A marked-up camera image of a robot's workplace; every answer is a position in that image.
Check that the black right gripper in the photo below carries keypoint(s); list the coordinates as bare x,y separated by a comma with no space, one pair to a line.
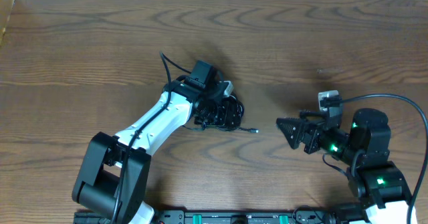
314,127

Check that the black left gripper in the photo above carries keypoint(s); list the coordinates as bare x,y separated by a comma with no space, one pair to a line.
227,111

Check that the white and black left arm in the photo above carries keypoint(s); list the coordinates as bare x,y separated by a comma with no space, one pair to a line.
113,175

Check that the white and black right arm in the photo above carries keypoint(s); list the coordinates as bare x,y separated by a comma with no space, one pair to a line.
375,181

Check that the brown cardboard panel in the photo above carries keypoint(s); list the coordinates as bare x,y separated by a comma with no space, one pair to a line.
6,7

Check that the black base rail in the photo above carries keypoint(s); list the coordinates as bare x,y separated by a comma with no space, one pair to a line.
303,216

